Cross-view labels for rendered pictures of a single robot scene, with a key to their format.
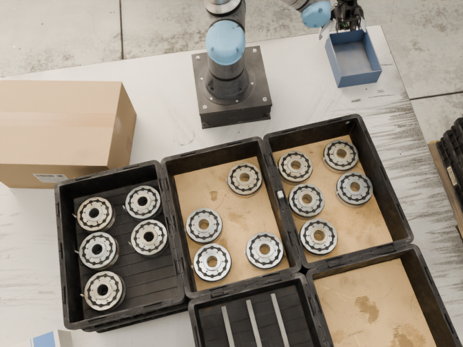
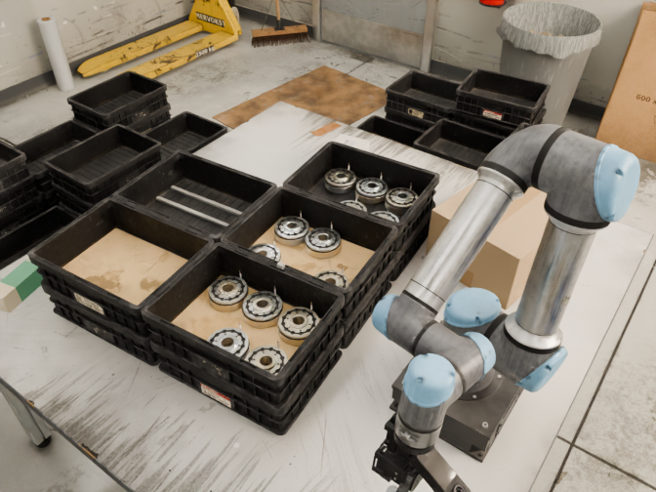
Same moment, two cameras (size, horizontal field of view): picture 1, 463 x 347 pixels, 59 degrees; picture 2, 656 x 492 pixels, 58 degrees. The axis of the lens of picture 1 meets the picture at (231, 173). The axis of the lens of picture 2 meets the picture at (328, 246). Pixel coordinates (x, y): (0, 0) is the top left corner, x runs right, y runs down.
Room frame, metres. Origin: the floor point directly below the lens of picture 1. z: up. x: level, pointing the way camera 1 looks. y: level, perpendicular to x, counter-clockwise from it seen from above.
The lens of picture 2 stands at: (1.19, -0.90, 1.97)
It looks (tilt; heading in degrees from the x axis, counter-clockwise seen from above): 41 degrees down; 130
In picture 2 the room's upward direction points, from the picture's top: straight up
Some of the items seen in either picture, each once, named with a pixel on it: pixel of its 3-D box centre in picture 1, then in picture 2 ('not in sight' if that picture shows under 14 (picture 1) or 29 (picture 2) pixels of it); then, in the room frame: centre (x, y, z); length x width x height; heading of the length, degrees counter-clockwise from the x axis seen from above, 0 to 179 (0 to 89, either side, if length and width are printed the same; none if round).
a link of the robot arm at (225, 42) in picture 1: (225, 48); (472, 322); (0.86, -0.01, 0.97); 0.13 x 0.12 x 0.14; 174
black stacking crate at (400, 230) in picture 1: (329, 193); (246, 320); (0.40, -0.28, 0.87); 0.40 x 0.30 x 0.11; 10
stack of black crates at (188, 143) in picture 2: not in sight; (183, 165); (-0.99, 0.56, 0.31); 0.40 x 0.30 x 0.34; 94
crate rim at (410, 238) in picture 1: (333, 186); (244, 307); (0.40, -0.28, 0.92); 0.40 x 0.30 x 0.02; 10
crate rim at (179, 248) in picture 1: (227, 212); (309, 236); (0.35, 0.02, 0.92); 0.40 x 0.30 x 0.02; 10
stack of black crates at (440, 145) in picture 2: not in sight; (459, 172); (0.11, 1.39, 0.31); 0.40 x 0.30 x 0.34; 4
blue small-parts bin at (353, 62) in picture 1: (352, 58); not in sight; (0.98, -0.48, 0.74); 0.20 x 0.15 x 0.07; 5
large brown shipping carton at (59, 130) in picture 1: (63, 135); (507, 229); (0.70, 0.54, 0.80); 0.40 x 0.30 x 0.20; 84
